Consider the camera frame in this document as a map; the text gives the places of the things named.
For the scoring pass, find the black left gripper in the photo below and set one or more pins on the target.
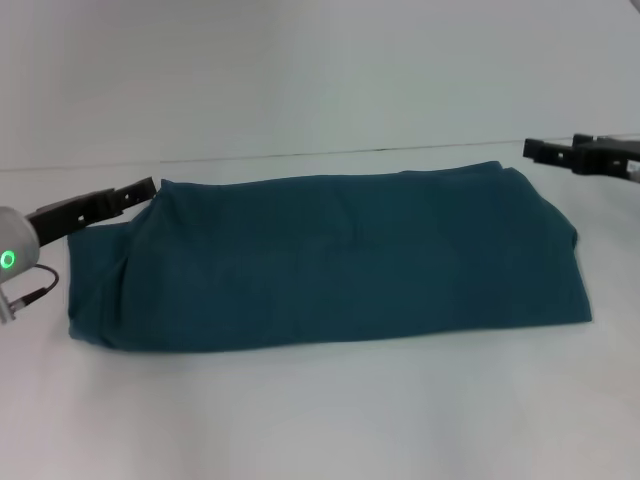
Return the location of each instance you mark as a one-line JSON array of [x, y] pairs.
[[70, 217]]

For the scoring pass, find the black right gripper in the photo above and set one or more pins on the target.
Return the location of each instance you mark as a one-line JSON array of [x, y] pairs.
[[607, 156]]

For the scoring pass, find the teal t-shirt with FREE print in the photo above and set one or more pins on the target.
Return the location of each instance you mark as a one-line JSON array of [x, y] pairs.
[[350, 260]]

